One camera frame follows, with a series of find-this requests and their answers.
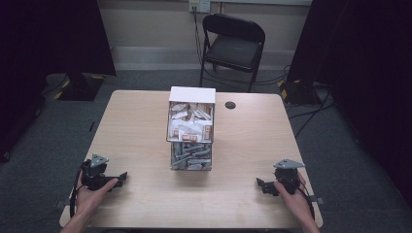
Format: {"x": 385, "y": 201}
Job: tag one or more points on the black folding chair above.
{"x": 233, "y": 48}

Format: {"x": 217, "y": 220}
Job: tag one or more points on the clear two-tier box white lid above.
{"x": 191, "y": 94}

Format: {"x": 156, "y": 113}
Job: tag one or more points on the black stand base yellow tape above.
{"x": 296, "y": 92}
{"x": 79, "y": 86}

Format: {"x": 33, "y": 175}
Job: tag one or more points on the pile of white brown packets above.
{"x": 191, "y": 124}

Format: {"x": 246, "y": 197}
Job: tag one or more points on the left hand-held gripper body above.
{"x": 93, "y": 176}

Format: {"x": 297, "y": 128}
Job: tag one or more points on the pile of grey packets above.
{"x": 191, "y": 157}

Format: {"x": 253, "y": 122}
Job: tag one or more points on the dark curtain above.
{"x": 35, "y": 48}
{"x": 366, "y": 81}

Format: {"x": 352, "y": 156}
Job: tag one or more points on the person's right hand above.
{"x": 294, "y": 204}

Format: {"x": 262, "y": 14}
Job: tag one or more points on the small black floor strip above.
{"x": 92, "y": 126}

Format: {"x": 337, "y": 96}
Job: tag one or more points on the person's left hand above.
{"x": 89, "y": 199}

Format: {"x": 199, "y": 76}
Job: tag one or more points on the grey table edge clamp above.
{"x": 318, "y": 200}
{"x": 61, "y": 204}

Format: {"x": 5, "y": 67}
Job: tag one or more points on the white wall socket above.
{"x": 199, "y": 5}

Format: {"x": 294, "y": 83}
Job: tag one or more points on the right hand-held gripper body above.
{"x": 285, "y": 176}

